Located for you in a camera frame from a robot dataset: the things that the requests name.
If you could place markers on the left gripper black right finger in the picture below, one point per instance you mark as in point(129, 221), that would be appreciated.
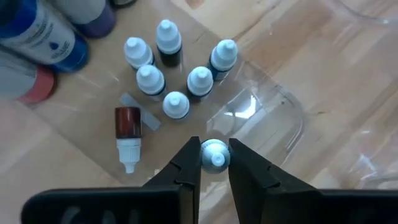
point(264, 199)

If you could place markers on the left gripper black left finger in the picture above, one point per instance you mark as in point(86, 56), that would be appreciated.
point(174, 199)

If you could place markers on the small white-capped dropper bottle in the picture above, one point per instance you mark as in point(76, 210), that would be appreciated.
point(175, 104)
point(215, 157)
point(200, 81)
point(224, 54)
point(150, 79)
point(168, 37)
point(136, 51)

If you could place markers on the brown dropper bottle white cap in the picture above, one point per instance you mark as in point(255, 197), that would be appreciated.
point(128, 124)

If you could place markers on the clear plastic tray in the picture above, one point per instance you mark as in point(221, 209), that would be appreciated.
point(264, 102)

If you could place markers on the red food colouring bottle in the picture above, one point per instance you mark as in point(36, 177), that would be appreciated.
point(37, 87)

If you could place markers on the purple food colouring bottle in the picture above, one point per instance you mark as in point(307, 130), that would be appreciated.
point(93, 15)

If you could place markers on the blue food colouring bottle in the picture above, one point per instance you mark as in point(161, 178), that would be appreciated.
point(40, 37)

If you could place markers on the grey tray label sticker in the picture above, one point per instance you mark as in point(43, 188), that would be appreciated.
point(149, 119)

